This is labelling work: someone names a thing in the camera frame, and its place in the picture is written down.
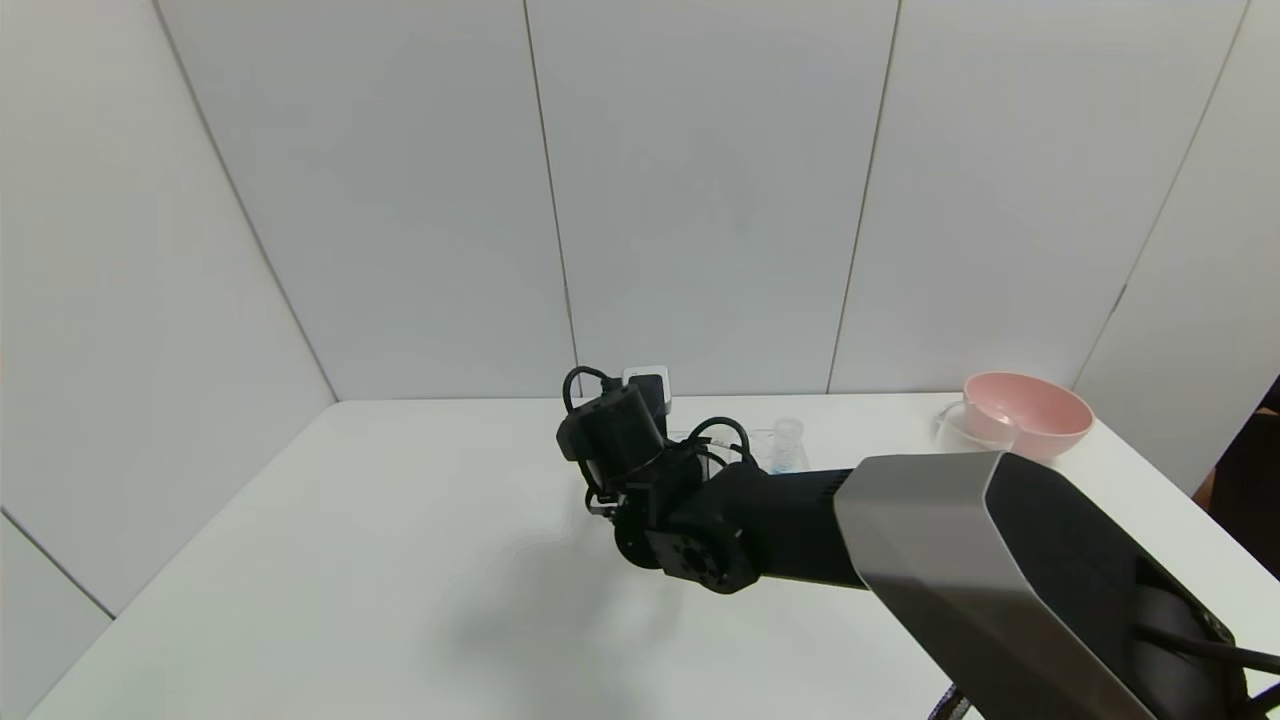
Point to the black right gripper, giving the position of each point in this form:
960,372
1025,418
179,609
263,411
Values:
603,500

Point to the black and silver right robot arm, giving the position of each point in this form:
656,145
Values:
950,560

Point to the clear acrylic test tube rack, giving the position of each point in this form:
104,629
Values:
760,440

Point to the test tube with blue pigment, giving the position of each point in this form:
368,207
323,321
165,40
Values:
788,445

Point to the clear glass beaker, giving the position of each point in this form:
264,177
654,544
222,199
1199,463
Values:
965,435

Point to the pink plastic bowl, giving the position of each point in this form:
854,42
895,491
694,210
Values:
1040,415

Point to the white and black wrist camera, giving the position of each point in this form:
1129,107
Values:
648,385

